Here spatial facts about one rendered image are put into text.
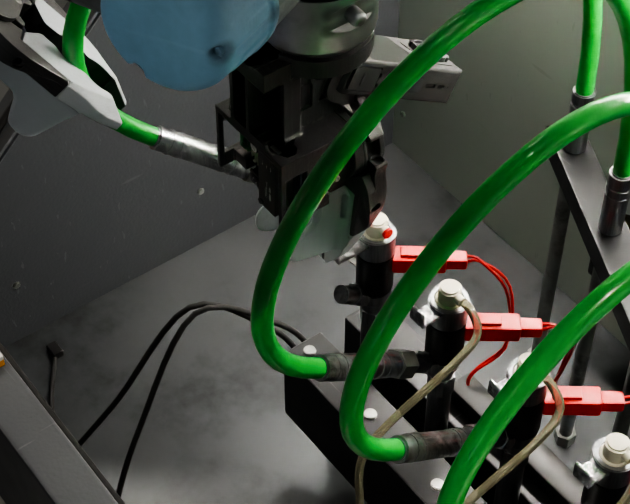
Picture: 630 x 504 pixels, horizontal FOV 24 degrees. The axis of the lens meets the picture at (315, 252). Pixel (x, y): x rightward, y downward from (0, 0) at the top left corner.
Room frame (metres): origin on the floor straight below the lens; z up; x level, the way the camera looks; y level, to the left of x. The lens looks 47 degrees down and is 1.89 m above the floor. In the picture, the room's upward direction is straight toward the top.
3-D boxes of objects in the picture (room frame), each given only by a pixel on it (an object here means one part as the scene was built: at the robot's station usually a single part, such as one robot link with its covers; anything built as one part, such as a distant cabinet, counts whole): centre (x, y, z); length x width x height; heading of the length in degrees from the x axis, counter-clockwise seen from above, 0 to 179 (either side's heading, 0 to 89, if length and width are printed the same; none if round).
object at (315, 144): (0.68, 0.01, 1.28); 0.09 x 0.08 x 0.12; 127
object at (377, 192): (0.68, -0.03, 1.22); 0.05 x 0.02 x 0.09; 37
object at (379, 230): (0.71, -0.05, 1.13); 0.02 x 0.02 x 0.03
